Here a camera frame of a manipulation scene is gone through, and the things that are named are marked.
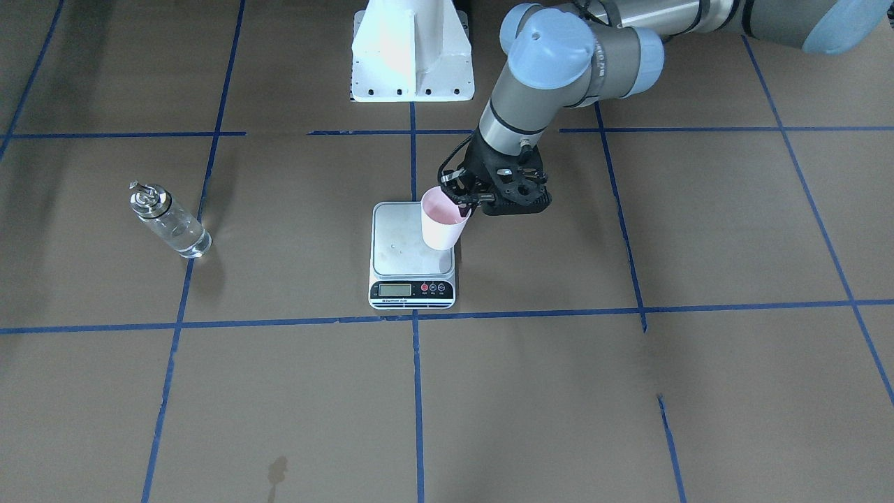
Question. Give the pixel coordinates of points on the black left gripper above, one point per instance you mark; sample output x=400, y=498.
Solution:
x=479, y=165

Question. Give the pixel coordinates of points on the pink paper cup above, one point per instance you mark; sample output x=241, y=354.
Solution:
x=441, y=220

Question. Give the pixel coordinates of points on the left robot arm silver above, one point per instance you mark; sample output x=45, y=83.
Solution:
x=578, y=53

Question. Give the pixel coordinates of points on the digital kitchen scale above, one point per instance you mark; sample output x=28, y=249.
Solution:
x=405, y=273

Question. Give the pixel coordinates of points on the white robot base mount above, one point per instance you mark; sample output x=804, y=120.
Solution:
x=411, y=51

